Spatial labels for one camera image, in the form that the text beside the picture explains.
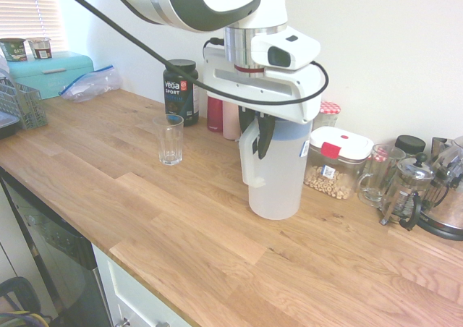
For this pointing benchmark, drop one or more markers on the white brown oatmeal cup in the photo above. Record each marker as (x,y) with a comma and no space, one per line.
(40,48)

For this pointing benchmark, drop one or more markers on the black dish tray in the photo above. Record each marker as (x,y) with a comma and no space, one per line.
(5,128)

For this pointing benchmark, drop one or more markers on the jar with red checkered lid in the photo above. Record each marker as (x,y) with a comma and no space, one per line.
(330,110)

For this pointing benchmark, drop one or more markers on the clear glass mug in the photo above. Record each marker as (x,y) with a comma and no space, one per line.
(376,175)

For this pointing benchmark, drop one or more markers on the stainless steel electric kettle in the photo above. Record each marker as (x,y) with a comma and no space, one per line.
(445,211)

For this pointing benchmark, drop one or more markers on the teal bread box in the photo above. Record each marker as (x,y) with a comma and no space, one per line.
(54,74)

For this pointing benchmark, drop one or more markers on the white cabinet drawer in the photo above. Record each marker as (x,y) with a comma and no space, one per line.
(137,301)

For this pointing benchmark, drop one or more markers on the glass jar with black lid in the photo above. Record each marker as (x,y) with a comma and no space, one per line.
(410,142)

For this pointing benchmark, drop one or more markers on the pink water bottle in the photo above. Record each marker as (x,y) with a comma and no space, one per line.
(230,124)

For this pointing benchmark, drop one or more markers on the grey plastic cutlery basket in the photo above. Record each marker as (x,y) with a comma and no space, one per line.
(25,106)

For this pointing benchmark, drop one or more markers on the clear faceted drinking glass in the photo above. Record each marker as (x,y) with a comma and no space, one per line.
(170,146)

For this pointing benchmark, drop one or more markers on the green oatmeal cup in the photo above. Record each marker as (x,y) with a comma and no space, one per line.
(14,50)

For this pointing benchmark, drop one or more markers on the clear zip plastic bag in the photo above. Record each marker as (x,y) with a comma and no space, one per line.
(90,86)

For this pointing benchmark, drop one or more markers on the red water bottle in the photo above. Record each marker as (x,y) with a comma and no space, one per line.
(215,115)

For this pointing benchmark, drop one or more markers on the clear cereal container white lid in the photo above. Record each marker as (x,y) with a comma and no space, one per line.
(336,178)

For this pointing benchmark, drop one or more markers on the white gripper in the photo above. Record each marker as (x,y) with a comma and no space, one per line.
(282,88)

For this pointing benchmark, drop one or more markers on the black dishwasher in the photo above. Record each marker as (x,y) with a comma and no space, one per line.
(54,247)

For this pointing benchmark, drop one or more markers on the translucent pitcher with blue lid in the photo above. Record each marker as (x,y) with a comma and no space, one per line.
(275,186)

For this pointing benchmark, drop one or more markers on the black Vega protein tub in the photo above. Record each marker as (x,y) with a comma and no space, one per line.
(177,95)

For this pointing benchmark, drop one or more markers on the glass french press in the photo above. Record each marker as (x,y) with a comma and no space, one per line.
(408,189)

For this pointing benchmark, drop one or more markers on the white window blinds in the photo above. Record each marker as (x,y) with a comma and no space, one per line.
(21,8)

